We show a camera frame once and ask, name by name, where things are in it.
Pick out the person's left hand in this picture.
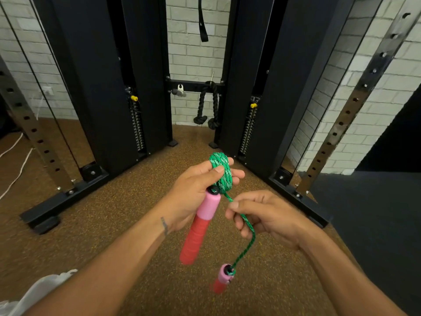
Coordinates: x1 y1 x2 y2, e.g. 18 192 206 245
161 157 246 233

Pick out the person's right hand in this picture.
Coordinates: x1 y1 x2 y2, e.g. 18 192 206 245
225 190 313 251

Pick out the green jump rope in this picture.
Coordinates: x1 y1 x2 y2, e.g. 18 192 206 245
179 151 257 295

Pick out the clear plastic box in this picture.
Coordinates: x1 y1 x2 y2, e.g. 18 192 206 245
0 268 78 316

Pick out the person's right forearm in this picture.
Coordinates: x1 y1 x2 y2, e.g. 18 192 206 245
297 228 408 316

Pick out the person's left forearm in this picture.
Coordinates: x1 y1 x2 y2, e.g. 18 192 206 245
25 212 175 316

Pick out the black steel base beam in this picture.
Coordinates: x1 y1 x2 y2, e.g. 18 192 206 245
19 162 110 235
268 167 333 229

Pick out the metal weight stack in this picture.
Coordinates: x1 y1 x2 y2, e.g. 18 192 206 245
130 101 146 152
239 108 258 156

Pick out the black crossbar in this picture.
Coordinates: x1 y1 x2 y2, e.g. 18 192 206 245
165 77 226 93

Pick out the chrome perforated upright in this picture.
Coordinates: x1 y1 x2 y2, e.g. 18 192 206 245
0 54 75 191
296 0 421 197

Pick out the black tricep rope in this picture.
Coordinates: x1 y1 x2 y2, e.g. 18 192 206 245
193 81 221 130

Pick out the white cable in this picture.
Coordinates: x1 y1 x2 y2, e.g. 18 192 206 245
0 95 45 201

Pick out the black hanging strap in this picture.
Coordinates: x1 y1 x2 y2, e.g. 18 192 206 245
198 0 210 43

